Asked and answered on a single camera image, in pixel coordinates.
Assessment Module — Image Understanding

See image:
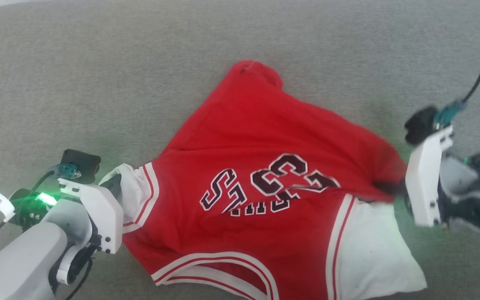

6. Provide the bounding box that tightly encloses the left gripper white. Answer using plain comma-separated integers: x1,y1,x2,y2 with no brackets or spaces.
58,174,124,255

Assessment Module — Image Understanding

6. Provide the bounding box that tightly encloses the grey fabric sofa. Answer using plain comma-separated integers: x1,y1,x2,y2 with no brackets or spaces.
0,0,480,300

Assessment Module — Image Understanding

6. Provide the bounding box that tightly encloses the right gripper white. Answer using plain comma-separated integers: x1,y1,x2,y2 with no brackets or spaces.
375,125,454,228

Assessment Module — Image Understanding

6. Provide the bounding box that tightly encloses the red white basketball jersey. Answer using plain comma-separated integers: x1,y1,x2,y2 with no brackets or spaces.
98,60,428,300

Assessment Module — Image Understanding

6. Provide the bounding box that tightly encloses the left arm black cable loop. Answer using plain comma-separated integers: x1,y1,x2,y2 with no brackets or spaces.
62,257,95,300

